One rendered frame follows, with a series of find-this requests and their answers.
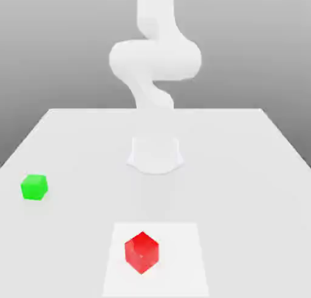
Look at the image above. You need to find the small green cube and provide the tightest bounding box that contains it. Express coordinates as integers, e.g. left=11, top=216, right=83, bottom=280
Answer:
left=20, top=174, right=49, bottom=201

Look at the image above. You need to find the small red cube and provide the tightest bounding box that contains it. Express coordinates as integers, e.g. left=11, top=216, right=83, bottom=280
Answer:
left=124, top=231, right=160, bottom=275

